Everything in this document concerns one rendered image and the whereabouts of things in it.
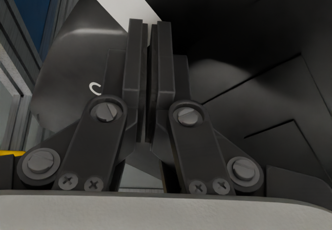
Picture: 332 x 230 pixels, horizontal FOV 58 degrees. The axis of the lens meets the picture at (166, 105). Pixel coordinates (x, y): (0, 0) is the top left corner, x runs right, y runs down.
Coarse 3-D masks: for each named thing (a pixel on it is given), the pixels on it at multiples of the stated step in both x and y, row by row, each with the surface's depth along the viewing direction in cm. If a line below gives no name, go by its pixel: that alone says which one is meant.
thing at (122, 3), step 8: (104, 0) 12; (112, 0) 12; (120, 0) 12; (128, 0) 12; (136, 0) 12; (144, 0) 12; (112, 8) 12; (120, 8) 12; (128, 8) 12; (136, 8) 12; (144, 8) 12; (112, 16) 13; (120, 16) 12; (128, 16) 12; (136, 16) 12; (144, 16) 12; (152, 16) 12; (120, 24) 13; (128, 24) 13
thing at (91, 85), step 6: (90, 72) 15; (96, 72) 15; (84, 78) 15; (90, 78) 15; (96, 78) 15; (102, 78) 15; (84, 84) 16; (90, 84) 16; (96, 84) 15; (102, 84) 15; (78, 90) 16; (84, 90) 16; (90, 90) 16; (96, 90) 16; (90, 96) 16
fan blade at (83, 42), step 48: (96, 0) 12; (192, 0) 11; (240, 0) 11; (288, 0) 10; (96, 48) 14; (192, 48) 12; (240, 48) 12; (288, 48) 11; (48, 96) 17; (192, 96) 14; (240, 96) 13; (288, 96) 12; (144, 144) 18; (240, 144) 15; (288, 144) 13
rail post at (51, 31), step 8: (56, 0) 69; (48, 8) 69; (56, 8) 69; (48, 16) 67; (56, 16) 69; (48, 24) 66; (56, 24) 70; (48, 32) 66; (56, 32) 70; (48, 40) 65; (40, 48) 65; (48, 48) 64; (40, 56) 63
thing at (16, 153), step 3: (0, 150) 45; (3, 150) 45; (6, 150) 45; (9, 150) 45; (0, 153) 45; (3, 153) 45; (6, 153) 45; (9, 153) 45; (12, 153) 45; (15, 153) 45; (18, 153) 45; (21, 153) 45
